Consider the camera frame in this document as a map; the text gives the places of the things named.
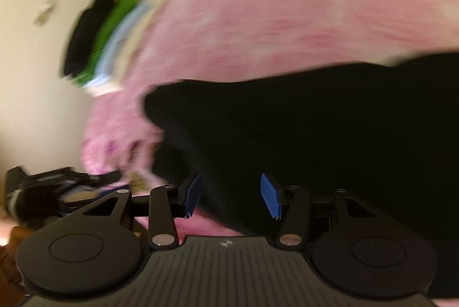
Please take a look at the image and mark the pink floral blanket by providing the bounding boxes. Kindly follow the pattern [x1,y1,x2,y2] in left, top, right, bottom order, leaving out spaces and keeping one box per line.
[80,0,459,236]

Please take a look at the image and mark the black trousers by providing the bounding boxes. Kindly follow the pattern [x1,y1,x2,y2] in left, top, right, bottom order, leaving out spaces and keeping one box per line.
[144,52,458,298]

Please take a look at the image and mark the green folded garment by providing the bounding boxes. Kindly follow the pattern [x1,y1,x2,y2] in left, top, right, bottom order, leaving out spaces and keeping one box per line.
[62,0,140,87]

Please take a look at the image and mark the black folded garment on stack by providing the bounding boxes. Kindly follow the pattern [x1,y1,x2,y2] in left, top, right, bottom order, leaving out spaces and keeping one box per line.
[61,0,115,78]

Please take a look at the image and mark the light blue folded garment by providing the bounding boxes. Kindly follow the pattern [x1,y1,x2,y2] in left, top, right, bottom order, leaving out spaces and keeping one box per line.
[75,0,153,89]

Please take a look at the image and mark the cream folded garment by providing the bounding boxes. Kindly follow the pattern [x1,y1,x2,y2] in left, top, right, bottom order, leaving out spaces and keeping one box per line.
[83,0,167,97]

